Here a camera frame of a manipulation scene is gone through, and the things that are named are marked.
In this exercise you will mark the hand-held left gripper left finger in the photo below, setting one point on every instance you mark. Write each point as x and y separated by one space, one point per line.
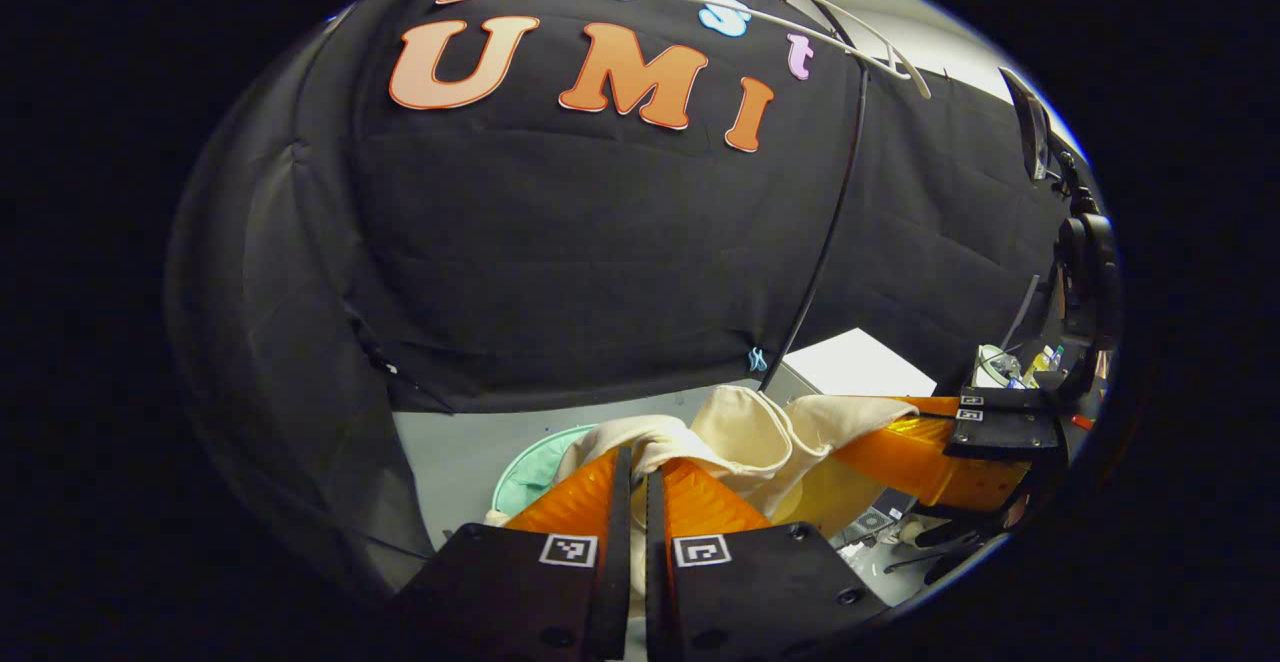
510 592

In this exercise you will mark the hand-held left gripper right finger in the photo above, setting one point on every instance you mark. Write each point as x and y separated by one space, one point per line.
770 592

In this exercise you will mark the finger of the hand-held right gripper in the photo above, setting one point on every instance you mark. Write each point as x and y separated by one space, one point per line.
940 462
1000 399

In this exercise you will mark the green laundry hamper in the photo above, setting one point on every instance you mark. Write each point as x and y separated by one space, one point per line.
530 482

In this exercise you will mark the cream button shirt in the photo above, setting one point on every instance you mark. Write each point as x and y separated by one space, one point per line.
740 432

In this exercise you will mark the black clothes rack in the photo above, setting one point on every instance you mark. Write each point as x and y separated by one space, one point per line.
838 212

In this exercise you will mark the white plastic hanger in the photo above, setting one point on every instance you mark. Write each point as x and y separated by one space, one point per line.
912 75

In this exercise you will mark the round grey-green bowl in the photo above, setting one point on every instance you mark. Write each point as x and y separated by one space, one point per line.
998 367

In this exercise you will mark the white flat board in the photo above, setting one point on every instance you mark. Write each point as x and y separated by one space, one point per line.
860 367

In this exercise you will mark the black backdrop cloth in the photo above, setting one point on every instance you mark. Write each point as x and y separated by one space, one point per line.
600 262

